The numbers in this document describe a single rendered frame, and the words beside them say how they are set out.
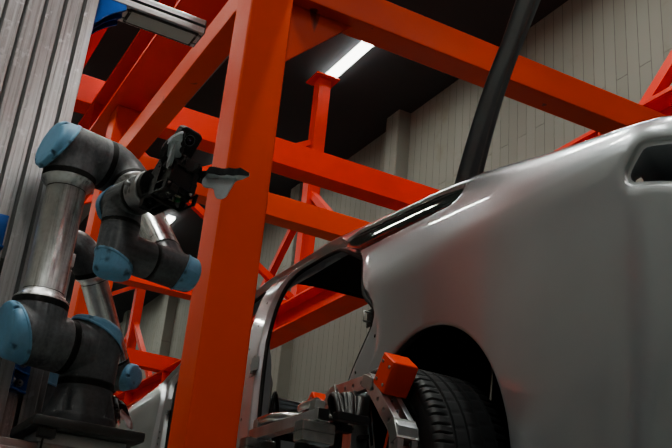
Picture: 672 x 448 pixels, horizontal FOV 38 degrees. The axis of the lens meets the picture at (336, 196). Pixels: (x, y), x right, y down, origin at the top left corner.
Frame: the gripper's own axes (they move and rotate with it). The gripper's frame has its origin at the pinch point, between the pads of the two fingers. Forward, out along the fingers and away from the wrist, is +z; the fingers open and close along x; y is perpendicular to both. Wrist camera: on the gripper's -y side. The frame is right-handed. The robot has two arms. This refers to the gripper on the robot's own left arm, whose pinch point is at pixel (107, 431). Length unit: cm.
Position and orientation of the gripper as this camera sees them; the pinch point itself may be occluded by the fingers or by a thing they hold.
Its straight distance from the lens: 322.8
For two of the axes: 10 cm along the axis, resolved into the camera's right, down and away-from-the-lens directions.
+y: 3.1, 4.5, -8.4
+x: 9.5, -0.9, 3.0
